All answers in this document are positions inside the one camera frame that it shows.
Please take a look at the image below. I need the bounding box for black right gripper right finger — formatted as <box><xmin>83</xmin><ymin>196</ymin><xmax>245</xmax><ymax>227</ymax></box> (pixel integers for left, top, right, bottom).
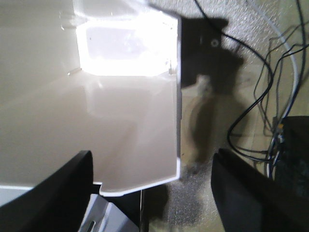
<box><xmin>211</xmin><ymin>148</ymin><xmax>309</xmax><ymax>232</ymax></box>

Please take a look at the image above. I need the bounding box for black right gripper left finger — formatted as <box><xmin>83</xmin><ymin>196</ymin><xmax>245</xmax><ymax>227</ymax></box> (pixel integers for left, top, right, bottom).
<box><xmin>0</xmin><ymin>151</ymin><xmax>93</xmax><ymax>232</ymax></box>

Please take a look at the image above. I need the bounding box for white plastic trash bin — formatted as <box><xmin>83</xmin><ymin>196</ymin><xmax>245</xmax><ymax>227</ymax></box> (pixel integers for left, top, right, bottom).
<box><xmin>0</xmin><ymin>0</ymin><xmax>181</xmax><ymax>196</ymax></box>

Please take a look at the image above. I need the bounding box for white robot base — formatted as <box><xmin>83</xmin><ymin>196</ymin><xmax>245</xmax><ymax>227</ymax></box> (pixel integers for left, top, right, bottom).
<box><xmin>79</xmin><ymin>194</ymin><xmax>139</xmax><ymax>232</ymax></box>

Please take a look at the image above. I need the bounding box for black box on floor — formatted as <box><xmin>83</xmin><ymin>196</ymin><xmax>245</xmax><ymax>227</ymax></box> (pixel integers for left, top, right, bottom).
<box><xmin>274</xmin><ymin>116</ymin><xmax>309</xmax><ymax>199</ymax></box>

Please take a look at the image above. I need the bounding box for white cable on floor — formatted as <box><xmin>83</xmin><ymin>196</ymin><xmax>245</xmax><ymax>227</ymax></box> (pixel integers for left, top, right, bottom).
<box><xmin>243</xmin><ymin>0</ymin><xmax>305</xmax><ymax>170</ymax></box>

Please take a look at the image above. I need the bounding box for black cable on floor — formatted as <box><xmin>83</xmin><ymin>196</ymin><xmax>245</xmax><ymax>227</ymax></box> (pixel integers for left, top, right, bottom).
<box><xmin>193</xmin><ymin>0</ymin><xmax>309</xmax><ymax>162</ymax></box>

